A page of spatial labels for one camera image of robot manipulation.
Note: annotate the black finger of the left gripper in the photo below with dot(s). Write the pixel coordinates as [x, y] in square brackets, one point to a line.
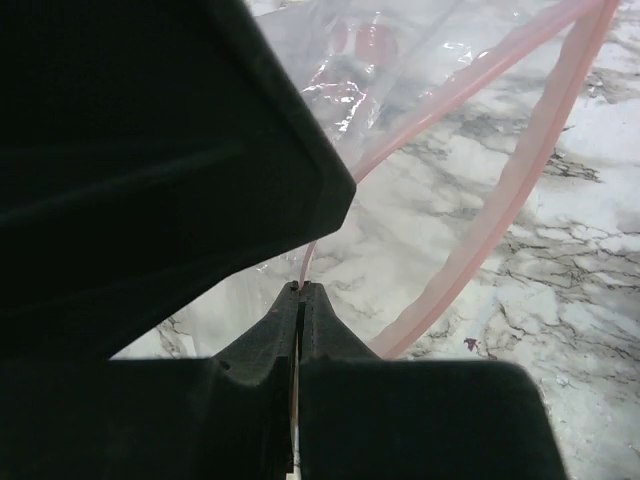
[149, 150]

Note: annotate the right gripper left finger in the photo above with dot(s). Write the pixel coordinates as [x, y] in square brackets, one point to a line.
[223, 417]

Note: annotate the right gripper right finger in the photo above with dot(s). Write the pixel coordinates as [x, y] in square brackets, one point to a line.
[363, 417]

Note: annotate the clear pink zip bag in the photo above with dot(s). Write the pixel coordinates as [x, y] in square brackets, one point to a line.
[559, 294]

